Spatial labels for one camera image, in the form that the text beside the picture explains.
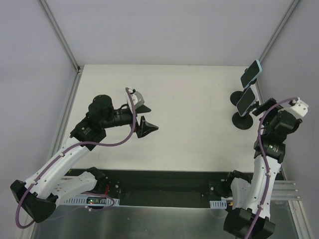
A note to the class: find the phone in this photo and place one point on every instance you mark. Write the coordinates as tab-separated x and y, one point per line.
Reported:
248	98
251	74

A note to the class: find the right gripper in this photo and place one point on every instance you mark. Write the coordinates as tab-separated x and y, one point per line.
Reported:
266	106

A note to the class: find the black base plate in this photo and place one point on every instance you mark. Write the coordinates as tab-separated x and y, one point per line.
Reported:
178	189

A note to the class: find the right white cable duct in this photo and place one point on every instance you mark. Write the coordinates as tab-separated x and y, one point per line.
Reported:
220	205

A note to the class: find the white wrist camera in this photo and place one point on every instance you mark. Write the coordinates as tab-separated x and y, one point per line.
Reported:
298	108
134	98

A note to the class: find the white cable duct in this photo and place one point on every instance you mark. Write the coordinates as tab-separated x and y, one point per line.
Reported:
89	200
220	205

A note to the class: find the right aluminium frame post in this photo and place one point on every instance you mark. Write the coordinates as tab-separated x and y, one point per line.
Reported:
294	4

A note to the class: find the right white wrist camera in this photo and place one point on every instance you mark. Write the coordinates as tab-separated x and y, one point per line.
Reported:
298	108

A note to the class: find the left aluminium frame post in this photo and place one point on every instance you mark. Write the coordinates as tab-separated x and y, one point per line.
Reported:
59	34

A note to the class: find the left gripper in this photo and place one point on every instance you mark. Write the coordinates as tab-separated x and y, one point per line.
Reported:
137	119

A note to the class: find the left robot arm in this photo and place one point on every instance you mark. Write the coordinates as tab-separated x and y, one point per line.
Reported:
42	193

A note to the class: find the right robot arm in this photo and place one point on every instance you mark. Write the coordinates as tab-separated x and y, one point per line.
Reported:
249	217

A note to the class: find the left white cable duct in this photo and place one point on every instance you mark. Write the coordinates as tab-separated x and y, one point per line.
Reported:
89	200

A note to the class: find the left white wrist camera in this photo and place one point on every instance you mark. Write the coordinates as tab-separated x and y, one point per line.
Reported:
134	98

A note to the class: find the black phone stand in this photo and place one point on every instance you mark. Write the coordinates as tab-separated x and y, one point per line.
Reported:
236	96
244	122

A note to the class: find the aluminium frame post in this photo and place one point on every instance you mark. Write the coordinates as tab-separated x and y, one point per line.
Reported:
59	34
294	4

